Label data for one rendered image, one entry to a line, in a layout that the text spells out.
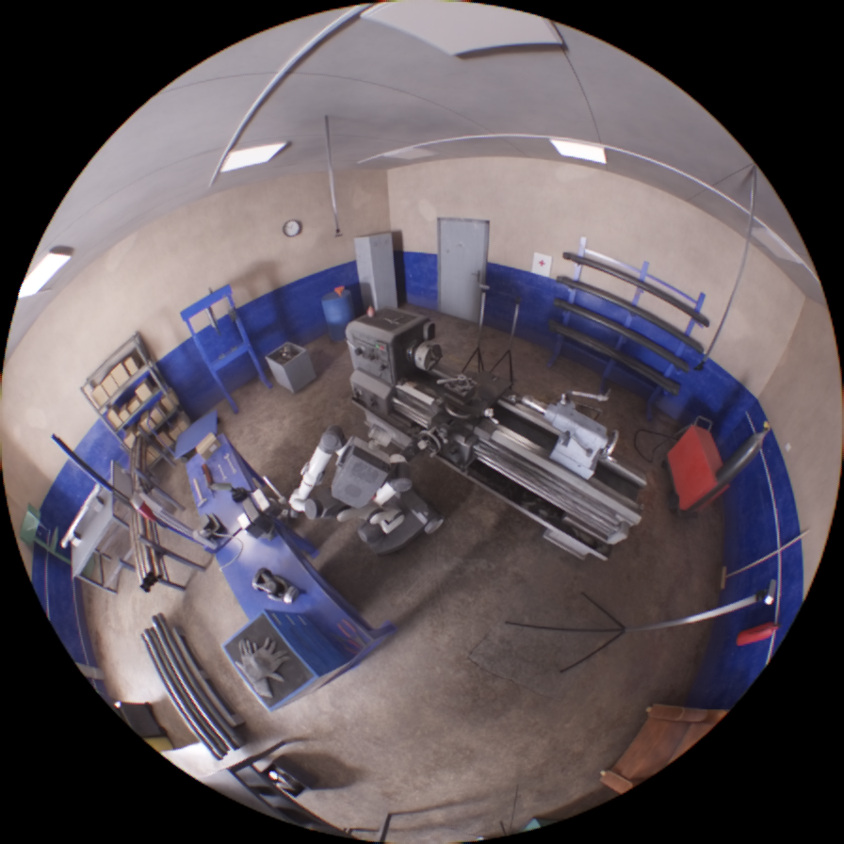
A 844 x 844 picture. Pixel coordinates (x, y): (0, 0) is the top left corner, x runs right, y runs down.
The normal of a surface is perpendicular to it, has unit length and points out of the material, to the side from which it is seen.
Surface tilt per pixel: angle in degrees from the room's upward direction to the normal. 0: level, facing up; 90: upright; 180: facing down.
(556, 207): 90
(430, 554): 0
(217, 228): 90
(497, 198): 90
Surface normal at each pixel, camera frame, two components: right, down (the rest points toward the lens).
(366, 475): 0.15, 0.25
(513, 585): -0.04, -0.68
